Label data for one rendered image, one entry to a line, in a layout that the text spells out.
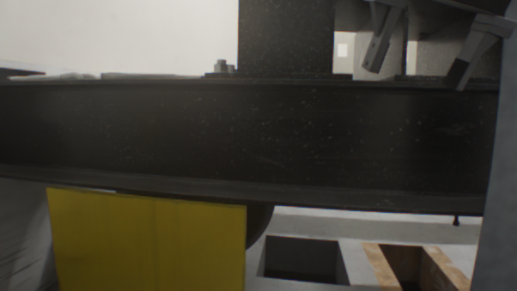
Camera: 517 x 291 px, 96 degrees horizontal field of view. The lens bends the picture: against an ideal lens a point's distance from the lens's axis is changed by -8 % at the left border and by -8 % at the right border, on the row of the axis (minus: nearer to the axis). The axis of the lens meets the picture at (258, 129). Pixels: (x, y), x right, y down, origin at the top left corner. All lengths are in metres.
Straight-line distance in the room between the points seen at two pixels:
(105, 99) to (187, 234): 0.39
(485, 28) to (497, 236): 0.31
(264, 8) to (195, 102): 0.25
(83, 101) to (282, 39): 0.52
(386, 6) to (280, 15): 0.27
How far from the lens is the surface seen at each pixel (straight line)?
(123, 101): 0.69
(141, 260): 0.68
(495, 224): 0.54
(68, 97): 0.80
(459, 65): 0.44
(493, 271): 0.57
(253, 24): 0.57
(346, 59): 3.71
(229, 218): 0.54
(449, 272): 1.26
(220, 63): 0.53
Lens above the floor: 0.62
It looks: 6 degrees down
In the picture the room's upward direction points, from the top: 1 degrees clockwise
